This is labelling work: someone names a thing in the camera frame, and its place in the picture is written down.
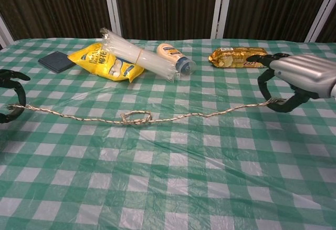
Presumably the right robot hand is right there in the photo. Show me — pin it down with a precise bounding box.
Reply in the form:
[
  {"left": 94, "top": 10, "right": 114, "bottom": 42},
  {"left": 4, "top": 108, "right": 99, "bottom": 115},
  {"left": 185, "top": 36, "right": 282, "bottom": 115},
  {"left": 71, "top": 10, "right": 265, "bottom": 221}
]
[{"left": 245, "top": 53, "right": 336, "bottom": 113}]

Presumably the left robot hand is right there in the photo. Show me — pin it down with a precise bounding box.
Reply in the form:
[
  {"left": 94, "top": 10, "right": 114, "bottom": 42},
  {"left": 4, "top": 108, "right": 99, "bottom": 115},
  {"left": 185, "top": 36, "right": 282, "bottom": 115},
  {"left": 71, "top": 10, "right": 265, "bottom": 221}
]
[{"left": 0, "top": 69, "right": 31, "bottom": 124}]

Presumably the beige braided rope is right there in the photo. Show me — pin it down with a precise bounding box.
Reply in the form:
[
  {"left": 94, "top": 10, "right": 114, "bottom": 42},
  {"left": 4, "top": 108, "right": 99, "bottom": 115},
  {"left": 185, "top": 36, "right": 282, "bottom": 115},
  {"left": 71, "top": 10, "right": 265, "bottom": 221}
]
[{"left": 7, "top": 97, "right": 286, "bottom": 125}]

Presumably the dark blue square pad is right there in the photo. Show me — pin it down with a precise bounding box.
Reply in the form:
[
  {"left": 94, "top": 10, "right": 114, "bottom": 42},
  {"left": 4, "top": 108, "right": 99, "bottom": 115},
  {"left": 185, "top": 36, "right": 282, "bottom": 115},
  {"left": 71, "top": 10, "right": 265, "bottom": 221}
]
[{"left": 38, "top": 51, "right": 76, "bottom": 74}]

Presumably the gold cookie package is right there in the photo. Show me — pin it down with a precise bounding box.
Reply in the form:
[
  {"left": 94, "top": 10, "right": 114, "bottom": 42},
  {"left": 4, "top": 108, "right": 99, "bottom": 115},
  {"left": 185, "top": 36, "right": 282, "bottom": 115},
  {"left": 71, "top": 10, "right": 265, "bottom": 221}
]
[{"left": 208, "top": 47, "right": 269, "bottom": 69}]

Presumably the yellow snack bag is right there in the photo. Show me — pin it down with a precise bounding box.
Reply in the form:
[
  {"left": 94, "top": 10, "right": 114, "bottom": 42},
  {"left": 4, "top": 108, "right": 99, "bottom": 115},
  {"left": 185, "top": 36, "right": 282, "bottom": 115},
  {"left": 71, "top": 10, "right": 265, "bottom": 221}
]
[{"left": 67, "top": 41, "right": 145, "bottom": 83}]

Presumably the mayonnaise squeeze bottle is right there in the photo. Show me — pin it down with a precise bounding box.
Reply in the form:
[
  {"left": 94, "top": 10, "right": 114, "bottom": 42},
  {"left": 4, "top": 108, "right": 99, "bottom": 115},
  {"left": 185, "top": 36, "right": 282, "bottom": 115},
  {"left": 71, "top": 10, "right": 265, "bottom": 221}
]
[{"left": 156, "top": 43, "right": 197, "bottom": 76}]

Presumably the clear plastic cup stack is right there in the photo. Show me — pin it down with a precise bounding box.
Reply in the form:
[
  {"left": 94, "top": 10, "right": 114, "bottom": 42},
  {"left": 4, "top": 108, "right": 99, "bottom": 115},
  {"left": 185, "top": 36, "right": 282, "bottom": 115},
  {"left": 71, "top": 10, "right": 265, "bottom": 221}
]
[{"left": 99, "top": 27, "right": 182, "bottom": 83}]

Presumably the green checkered tablecloth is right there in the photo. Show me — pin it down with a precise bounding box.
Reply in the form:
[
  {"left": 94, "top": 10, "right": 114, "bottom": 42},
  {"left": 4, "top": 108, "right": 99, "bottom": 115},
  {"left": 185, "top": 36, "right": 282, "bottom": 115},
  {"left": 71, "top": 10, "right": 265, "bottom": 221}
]
[{"left": 0, "top": 37, "right": 336, "bottom": 230}]

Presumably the white partition frame post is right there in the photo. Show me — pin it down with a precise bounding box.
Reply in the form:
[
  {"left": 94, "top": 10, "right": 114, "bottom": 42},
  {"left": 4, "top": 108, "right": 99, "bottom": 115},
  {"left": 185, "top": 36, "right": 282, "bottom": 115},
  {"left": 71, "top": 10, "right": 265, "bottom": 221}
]
[
  {"left": 102, "top": 0, "right": 124, "bottom": 39},
  {"left": 0, "top": 14, "right": 14, "bottom": 50},
  {"left": 211, "top": 0, "right": 234, "bottom": 39},
  {"left": 304, "top": 0, "right": 336, "bottom": 43}
]

